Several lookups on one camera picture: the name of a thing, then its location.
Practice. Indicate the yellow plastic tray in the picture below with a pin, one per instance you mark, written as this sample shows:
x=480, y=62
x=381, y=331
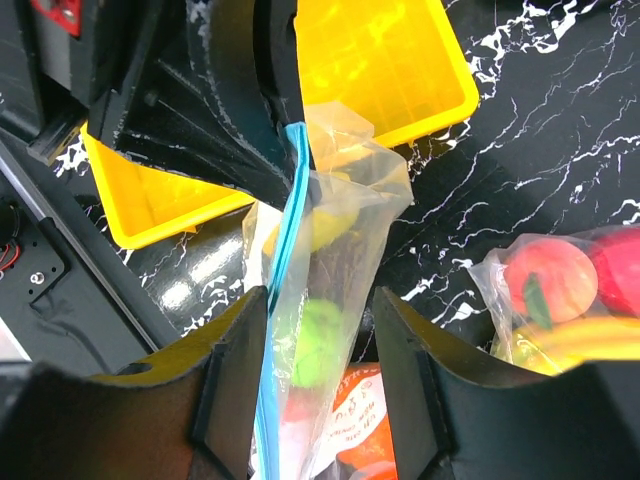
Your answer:
x=397, y=64

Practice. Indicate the green fake fruit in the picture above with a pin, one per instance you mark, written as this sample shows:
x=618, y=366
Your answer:
x=319, y=341

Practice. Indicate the banana and apples bag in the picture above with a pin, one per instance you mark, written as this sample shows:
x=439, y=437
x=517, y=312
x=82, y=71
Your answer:
x=559, y=301

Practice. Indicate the grapes and orange bag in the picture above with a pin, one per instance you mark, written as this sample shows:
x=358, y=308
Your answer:
x=356, y=442

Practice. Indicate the blue zip fruit bag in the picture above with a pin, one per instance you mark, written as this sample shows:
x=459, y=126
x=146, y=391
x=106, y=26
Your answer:
x=326, y=243

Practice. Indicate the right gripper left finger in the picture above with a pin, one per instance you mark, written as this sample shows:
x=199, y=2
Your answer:
x=184, y=412

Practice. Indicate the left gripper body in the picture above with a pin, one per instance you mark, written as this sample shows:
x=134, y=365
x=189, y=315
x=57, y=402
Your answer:
x=58, y=58

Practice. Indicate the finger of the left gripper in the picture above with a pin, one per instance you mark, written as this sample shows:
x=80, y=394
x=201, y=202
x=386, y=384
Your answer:
x=253, y=51
x=160, y=120

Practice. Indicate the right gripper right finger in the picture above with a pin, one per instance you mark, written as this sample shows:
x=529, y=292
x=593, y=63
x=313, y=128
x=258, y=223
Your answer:
x=456, y=412

